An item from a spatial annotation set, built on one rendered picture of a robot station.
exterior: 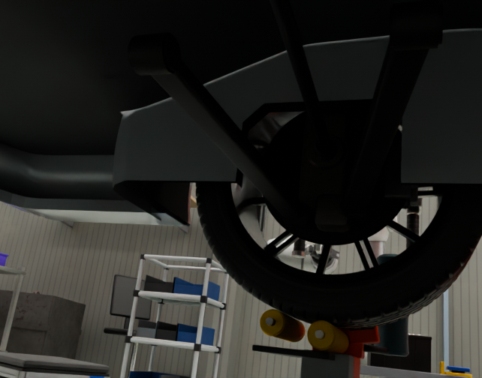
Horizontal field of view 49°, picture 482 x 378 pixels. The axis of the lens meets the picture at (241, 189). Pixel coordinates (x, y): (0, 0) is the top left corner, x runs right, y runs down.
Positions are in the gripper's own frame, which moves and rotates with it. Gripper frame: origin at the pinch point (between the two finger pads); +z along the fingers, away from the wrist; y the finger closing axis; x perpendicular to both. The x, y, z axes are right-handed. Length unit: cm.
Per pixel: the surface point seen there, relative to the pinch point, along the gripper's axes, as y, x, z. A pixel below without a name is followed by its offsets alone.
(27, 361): 93, -51, 6
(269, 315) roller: 4, -24, 57
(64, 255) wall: 317, 12, -371
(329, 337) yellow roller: -9, -27, 66
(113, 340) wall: 232, -69, -361
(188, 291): 91, -15, -153
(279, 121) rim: 10, 25, 49
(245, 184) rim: 16, 7, 48
